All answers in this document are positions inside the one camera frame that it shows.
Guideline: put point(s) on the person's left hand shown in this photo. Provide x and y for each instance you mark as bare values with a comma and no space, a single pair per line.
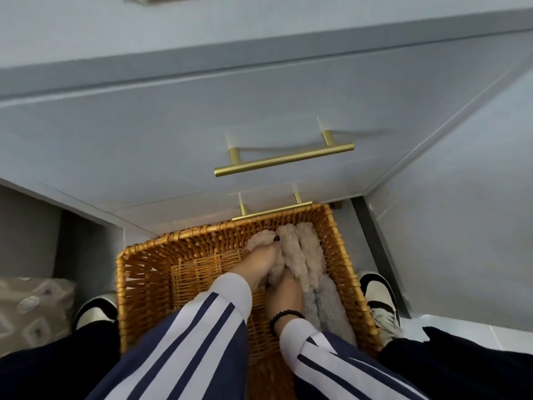
258,264

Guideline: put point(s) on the person's right hand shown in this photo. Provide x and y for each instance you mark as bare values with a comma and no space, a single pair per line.
285,295

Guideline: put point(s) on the single beige towel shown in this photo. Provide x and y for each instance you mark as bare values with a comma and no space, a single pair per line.
260,238
312,254
293,254

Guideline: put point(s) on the single grey towel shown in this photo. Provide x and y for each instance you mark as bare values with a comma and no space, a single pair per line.
311,308
335,312

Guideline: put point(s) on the orange wicker basket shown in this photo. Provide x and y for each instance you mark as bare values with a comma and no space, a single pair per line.
166,270

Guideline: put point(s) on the person's left forearm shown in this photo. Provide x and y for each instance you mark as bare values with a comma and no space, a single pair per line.
187,349

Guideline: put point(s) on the person's right forearm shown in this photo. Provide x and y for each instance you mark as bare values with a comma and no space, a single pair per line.
333,366

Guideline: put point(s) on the person's right shoe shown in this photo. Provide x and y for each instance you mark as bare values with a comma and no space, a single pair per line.
381,299

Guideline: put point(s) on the person's shoe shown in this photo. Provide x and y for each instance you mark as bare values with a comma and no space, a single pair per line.
381,299
95,312

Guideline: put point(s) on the person's left shoe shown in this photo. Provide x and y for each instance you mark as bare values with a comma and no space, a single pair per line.
95,312

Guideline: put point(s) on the white nightstand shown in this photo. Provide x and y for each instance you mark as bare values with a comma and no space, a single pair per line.
166,120

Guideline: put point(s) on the patterned beige bedspread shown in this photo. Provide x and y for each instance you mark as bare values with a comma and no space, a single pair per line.
33,312

